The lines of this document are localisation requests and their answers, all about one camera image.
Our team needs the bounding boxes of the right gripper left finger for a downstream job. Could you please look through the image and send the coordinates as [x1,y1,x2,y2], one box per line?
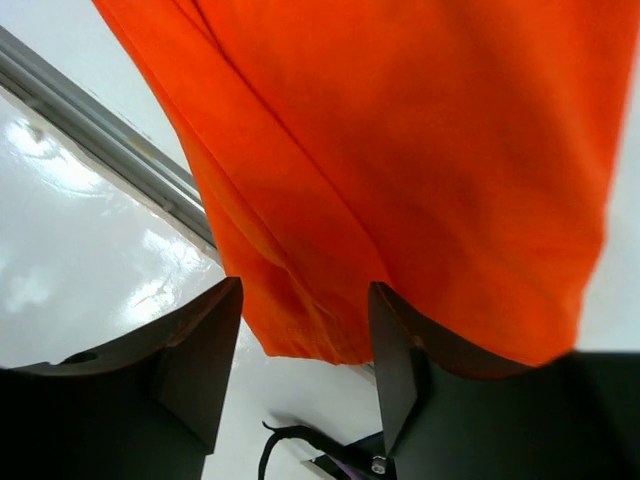
[1,277,243,479]

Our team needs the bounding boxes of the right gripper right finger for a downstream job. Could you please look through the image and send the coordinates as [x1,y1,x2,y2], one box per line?
[369,282,639,479]

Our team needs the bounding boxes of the orange t shirt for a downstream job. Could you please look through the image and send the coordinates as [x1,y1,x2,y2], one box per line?
[96,1,639,366]

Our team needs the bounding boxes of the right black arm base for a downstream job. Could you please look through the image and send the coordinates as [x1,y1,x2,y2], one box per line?
[257,422,397,480]

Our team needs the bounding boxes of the aluminium table rail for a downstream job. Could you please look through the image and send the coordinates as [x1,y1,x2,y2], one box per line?
[1,29,220,261]

